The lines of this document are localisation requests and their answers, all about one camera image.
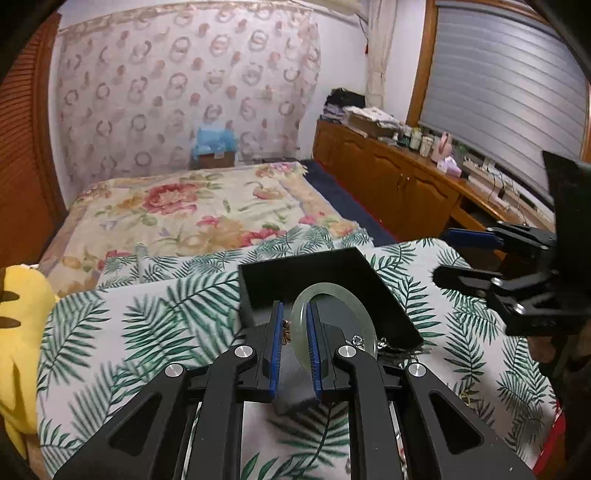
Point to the pale green jade bangle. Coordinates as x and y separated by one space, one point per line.
355 300

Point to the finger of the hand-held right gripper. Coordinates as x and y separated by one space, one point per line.
461 278
468 237

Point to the red blanket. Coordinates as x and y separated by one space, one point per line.
551 438

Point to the yellow plush toy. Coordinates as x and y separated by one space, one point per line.
21 332

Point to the small gold jewelry piece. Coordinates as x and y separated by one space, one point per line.
286 331

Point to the brown louvered wardrobe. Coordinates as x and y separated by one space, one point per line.
27 138

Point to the floral bed blanket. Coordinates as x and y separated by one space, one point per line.
184 217

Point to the cream lace curtain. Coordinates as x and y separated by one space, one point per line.
379 55

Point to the small cardboard box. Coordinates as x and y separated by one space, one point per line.
216 160

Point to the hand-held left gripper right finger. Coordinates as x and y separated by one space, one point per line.
315 350

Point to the row of toiletry bottles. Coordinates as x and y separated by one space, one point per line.
415 141

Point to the stack of dark clothes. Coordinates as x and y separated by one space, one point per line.
344 104

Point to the long wooden cabinet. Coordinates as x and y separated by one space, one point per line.
392 180

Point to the cardboard box with printed cloth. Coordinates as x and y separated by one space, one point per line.
371 121

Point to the navy blue blanket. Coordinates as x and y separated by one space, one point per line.
341 198

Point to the pink tissue box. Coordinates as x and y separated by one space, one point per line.
449 166

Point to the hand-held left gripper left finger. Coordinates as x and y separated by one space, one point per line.
276 350

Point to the grey window blind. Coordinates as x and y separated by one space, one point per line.
498 78

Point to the blue plastic bag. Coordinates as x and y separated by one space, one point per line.
214 138

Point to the green leaf print tablecloth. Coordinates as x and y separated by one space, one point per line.
138 323

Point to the black square box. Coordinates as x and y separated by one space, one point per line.
300 272

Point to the white power strip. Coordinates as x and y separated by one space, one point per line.
480 167

